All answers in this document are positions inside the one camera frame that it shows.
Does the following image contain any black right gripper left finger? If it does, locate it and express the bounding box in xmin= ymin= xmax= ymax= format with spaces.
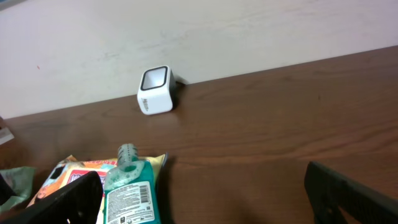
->
xmin=1 ymin=171 xmax=103 ymax=224

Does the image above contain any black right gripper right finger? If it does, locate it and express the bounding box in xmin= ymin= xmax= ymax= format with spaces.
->
xmin=304 ymin=161 xmax=397 ymax=224

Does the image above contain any teal mouthwash bottle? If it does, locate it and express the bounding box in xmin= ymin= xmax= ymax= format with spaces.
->
xmin=103 ymin=144 xmax=161 ymax=224

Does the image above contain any light green tissue pack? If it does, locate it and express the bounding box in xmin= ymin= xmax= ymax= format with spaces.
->
xmin=1 ymin=166 xmax=35 ymax=213

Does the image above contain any white barcode scanner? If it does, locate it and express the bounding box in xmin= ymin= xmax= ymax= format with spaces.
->
xmin=137 ymin=65 xmax=176 ymax=115

